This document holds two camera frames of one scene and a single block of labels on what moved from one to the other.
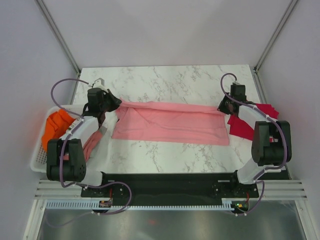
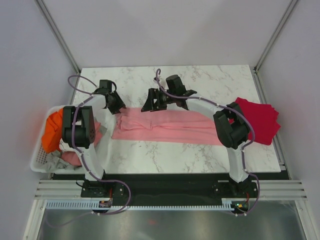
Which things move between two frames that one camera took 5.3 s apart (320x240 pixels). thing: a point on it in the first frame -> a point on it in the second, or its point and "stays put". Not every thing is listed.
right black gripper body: (225, 105) -> (165, 99)
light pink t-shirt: (170, 123) stays put
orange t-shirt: (57, 124) stays put
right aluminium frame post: (276, 33) stays put
